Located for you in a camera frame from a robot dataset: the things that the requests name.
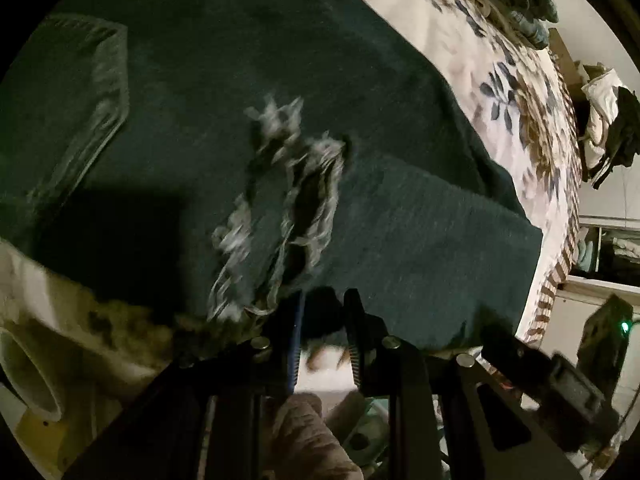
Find white cylindrical tube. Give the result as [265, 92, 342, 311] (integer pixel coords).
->
[1, 323, 66, 422]

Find white shelf unit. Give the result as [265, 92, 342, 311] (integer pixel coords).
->
[544, 226, 639, 412]

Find floral white bed blanket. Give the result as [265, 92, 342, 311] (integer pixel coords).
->
[0, 0, 584, 396]

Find white and black hanging garment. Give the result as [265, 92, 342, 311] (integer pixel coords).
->
[579, 63, 639, 190]

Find dark green pants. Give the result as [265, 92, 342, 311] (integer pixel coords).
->
[1, 0, 541, 349]

